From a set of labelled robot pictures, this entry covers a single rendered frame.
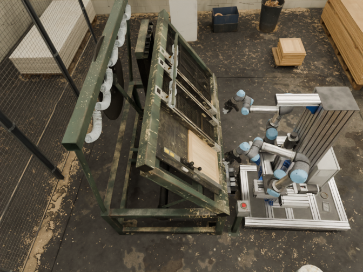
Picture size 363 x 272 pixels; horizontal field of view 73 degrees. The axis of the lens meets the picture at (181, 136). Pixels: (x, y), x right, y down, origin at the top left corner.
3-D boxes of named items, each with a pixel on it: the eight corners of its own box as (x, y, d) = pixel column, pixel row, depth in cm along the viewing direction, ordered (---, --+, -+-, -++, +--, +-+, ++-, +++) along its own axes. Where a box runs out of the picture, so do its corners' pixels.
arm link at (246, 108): (293, 119, 230) (241, 116, 249) (294, 110, 237) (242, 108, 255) (294, 110, 222) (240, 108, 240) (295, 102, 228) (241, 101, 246)
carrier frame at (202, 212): (221, 235, 322) (227, 214, 256) (119, 235, 331) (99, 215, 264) (212, 111, 452) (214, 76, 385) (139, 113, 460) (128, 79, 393)
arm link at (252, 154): (262, 150, 210) (252, 143, 209) (258, 161, 204) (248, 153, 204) (257, 153, 217) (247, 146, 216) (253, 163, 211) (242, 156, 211)
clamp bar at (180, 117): (215, 154, 294) (233, 147, 282) (146, 97, 219) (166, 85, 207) (215, 147, 300) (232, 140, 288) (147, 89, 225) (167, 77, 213)
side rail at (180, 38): (206, 79, 380) (212, 75, 374) (159, 25, 311) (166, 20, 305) (206, 75, 385) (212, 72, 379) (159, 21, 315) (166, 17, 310)
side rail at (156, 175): (215, 214, 255) (224, 212, 249) (139, 175, 185) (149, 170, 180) (214, 208, 258) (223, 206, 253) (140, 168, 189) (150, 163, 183)
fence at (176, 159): (218, 190, 267) (221, 189, 265) (160, 153, 207) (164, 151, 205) (217, 186, 269) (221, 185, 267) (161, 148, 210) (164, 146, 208)
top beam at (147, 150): (145, 173, 182) (154, 169, 177) (135, 168, 176) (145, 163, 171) (163, 19, 312) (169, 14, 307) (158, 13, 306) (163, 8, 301)
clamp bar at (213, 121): (213, 127, 318) (229, 120, 306) (150, 68, 243) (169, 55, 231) (213, 121, 324) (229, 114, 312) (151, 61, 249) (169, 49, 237)
